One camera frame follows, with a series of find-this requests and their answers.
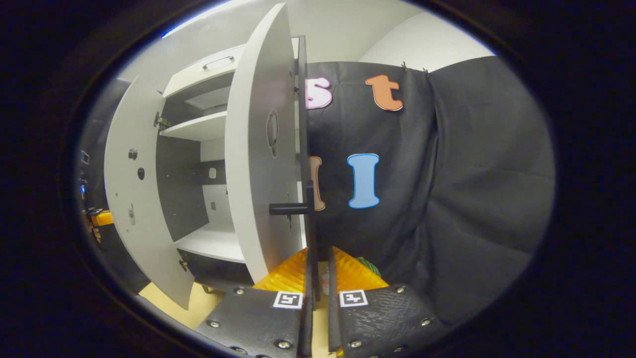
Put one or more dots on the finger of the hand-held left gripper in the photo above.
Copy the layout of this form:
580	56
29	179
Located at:
103	218

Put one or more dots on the white cabinet drawer front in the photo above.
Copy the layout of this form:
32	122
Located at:
198	74

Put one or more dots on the white double-door shoe cabinet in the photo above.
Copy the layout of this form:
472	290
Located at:
181	189

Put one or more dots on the metal door hinge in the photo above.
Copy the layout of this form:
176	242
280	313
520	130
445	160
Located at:
183	265
160	121

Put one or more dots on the ceiling light strip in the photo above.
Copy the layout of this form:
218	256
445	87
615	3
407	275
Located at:
198	17

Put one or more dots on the white door with headphone sticker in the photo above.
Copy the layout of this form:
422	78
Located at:
253	149

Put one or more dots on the small white container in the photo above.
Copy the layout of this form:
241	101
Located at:
325	284

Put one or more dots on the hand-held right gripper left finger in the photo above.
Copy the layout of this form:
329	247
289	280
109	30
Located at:
307	323

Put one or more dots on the white door with camera sticker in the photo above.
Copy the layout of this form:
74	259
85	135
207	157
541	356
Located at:
134	209

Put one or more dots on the white cabinet shelf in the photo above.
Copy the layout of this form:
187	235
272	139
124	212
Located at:
198	127

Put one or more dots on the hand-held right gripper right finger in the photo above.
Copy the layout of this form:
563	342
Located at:
334	323

